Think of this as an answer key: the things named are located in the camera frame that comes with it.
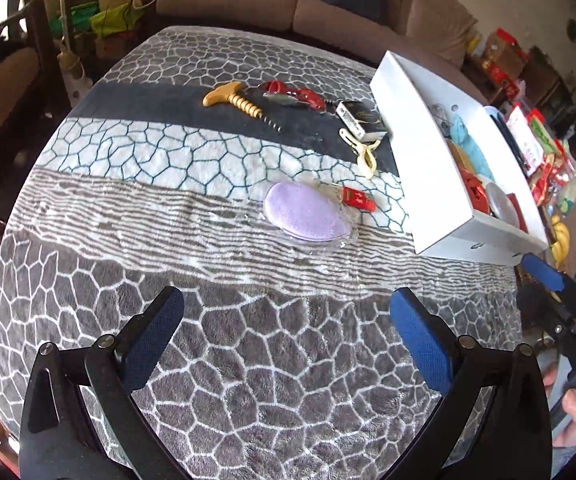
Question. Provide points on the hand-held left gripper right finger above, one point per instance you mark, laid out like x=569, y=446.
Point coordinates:
x=420, y=342

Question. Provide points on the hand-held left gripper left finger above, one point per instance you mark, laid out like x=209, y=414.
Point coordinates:
x=150, y=345

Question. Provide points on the white cardboard box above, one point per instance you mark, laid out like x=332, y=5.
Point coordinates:
x=463, y=245

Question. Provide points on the teal cloth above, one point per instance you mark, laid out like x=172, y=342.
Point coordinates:
x=473, y=155

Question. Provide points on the clear round plastic container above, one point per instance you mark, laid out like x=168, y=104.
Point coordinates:
x=500, y=202

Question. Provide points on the bunch of bananas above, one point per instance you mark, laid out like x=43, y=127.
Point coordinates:
x=560, y=237

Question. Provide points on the grey patterned blanket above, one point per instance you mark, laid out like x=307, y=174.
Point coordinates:
x=218, y=310

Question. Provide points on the pile of red snack packets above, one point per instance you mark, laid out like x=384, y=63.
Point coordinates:
x=543, y=160

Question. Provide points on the purple sponge packet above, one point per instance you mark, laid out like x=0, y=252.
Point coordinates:
x=303, y=207

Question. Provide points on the cream plastic clip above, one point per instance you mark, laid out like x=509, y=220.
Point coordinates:
x=365, y=160

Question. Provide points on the dark wooden cabinet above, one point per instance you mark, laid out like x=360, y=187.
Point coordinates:
x=543, y=72

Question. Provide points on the brown cardboard box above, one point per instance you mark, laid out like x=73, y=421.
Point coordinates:
x=505, y=52

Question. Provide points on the black white card box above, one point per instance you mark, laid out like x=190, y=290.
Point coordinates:
x=363, y=117

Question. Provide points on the red bottle opener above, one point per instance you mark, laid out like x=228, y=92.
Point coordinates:
x=308, y=96

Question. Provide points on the white coat rack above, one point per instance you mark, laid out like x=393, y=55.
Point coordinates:
x=75, y=77

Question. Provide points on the tan sofa cushion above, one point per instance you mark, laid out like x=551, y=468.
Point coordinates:
x=438, y=15

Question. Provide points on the green bag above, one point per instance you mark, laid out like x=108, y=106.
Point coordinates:
x=113, y=20

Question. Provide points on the dark wooden chair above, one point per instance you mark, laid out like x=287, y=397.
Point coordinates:
x=43, y=25

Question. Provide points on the brown sofa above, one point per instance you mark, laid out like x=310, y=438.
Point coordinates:
x=248, y=5

